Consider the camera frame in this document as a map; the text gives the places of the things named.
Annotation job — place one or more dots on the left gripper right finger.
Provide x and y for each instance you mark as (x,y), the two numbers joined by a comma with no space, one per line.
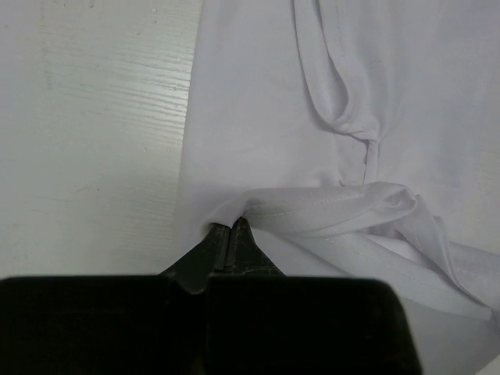
(259,321)

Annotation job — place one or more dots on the white t shirt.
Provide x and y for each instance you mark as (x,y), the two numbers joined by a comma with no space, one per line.
(355,137)

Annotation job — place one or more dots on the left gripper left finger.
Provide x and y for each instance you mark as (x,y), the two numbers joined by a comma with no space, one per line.
(109,324)

